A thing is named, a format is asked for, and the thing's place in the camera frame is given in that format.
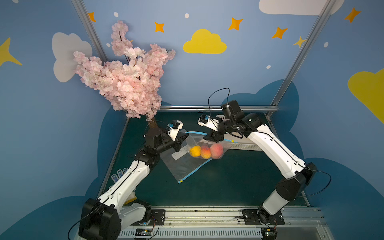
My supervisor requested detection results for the left green circuit board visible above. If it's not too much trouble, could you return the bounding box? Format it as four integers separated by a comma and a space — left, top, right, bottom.
135, 229, 153, 238

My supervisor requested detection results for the white blue dotted work glove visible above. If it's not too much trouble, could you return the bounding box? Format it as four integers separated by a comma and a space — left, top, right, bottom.
108, 168, 137, 206

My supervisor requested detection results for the clear zip-top bag blue zipper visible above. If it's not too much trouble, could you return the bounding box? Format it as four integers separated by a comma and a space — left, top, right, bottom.
186, 131, 236, 160

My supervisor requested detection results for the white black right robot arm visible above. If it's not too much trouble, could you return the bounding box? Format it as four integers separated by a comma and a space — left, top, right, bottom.
211, 101, 317, 221

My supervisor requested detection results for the pink peach with leaf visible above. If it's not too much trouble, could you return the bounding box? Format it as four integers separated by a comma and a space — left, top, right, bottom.
210, 143, 224, 160

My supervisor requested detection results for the white perforated plastic basket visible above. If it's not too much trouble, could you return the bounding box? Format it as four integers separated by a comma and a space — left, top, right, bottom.
214, 113, 266, 151

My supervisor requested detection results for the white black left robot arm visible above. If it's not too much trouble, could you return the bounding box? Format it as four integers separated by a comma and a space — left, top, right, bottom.
78, 128, 189, 240

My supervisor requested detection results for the aluminium frame post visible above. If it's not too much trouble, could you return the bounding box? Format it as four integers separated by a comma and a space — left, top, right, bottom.
266, 0, 337, 120
71, 0, 108, 62

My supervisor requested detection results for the pink blossom artificial tree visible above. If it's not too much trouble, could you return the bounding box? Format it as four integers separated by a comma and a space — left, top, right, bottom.
74, 21, 176, 124

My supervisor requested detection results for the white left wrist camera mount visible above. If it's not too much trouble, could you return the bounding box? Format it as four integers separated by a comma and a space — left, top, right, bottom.
166, 120, 184, 142

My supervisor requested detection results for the aluminium frame post left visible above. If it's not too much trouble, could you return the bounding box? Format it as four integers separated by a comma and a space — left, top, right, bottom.
71, 0, 108, 62

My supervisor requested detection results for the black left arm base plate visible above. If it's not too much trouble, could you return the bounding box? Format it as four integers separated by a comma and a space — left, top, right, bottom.
132, 209, 166, 226

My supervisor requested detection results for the aluminium frame post right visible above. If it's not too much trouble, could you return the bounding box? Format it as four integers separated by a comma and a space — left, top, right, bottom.
266, 0, 337, 120

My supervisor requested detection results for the aluminium frame rail back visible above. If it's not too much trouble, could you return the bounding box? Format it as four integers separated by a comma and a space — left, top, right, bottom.
158, 106, 279, 113

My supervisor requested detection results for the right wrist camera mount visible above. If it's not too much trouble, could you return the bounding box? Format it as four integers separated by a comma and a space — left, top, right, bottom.
198, 114, 219, 131

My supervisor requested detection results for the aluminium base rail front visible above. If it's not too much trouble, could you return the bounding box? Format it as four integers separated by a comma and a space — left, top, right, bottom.
116, 206, 334, 240

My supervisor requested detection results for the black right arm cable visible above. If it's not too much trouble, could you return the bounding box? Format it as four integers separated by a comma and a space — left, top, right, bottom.
296, 169, 333, 198

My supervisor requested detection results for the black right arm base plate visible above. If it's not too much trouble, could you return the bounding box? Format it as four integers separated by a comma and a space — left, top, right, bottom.
241, 209, 285, 226

